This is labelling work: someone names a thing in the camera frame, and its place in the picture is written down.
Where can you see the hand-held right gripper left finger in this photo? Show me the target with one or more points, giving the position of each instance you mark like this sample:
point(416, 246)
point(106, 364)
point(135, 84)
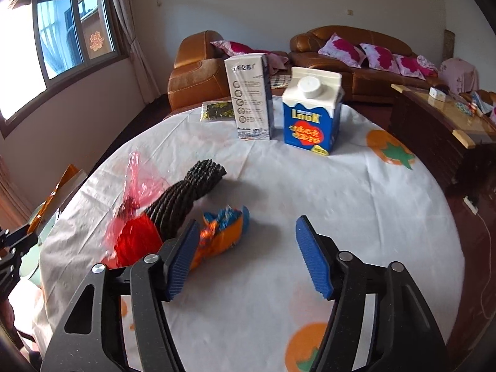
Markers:
point(180, 259)

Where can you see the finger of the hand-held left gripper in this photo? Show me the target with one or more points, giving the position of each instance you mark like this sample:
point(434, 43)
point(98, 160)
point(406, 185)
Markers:
point(23, 240)
point(8, 279)

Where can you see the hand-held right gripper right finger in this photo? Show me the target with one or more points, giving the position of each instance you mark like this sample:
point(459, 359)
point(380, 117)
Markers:
point(314, 259)

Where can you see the mint green basin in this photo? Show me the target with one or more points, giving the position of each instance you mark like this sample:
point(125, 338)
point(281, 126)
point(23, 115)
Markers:
point(33, 263)

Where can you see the orange blue snack wrapper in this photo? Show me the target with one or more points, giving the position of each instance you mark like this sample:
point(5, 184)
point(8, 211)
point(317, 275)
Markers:
point(221, 232)

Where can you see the orange snack bag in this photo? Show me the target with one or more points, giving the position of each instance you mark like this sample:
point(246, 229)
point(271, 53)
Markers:
point(54, 197)

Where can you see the black foam net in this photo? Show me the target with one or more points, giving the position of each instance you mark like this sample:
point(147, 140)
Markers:
point(182, 197)

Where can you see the red translucent plastic bag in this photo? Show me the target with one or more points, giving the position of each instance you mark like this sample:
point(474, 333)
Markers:
point(139, 182)

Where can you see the beige curtain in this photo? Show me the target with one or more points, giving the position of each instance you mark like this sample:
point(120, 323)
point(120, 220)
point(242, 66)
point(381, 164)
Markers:
point(133, 38)
point(13, 193)

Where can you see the blue white milk carton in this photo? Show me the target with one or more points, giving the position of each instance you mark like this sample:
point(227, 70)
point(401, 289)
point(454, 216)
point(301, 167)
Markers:
point(310, 124)

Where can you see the dark flat snack packet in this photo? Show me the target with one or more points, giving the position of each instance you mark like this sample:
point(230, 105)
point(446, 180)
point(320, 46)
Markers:
point(217, 110)

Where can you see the white power strip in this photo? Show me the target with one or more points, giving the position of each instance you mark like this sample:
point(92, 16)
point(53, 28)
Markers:
point(471, 204)

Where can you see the dark wooden coffee table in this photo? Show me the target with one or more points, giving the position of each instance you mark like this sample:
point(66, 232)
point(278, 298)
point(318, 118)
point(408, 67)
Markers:
point(422, 131)

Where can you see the white tall carton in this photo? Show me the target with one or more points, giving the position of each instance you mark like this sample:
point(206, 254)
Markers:
point(250, 97)

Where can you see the checkered seat cushion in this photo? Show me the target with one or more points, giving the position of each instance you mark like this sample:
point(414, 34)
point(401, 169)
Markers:
point(281, 80)

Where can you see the brown leather armchair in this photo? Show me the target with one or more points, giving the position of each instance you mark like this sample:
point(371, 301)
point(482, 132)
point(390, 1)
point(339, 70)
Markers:
point(193, 77)

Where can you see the brown leather sofa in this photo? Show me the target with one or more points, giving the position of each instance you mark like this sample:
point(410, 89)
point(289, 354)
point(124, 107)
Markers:
point(372, 81)

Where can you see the small white box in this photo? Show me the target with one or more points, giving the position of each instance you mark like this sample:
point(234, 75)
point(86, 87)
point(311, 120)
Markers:
point(437, 94)

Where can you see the pink flower pillow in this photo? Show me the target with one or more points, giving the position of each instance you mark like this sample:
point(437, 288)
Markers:
point(381, 58)
point(240, 48)
point(428, 65)
point(343, 50)
point(410, 66)

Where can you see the blue patterned packet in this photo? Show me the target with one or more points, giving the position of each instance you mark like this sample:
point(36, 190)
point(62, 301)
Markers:
point(465, 108)

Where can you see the pink cloth-covered chair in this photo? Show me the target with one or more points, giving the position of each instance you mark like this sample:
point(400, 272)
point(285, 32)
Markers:
point(459, 75)

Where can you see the tan leaning board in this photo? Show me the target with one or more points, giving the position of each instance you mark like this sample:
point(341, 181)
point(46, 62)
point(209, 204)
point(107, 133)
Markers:
point(448, 45)

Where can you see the window with brown frame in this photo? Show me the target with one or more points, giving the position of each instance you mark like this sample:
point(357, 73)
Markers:
point(58, 35)

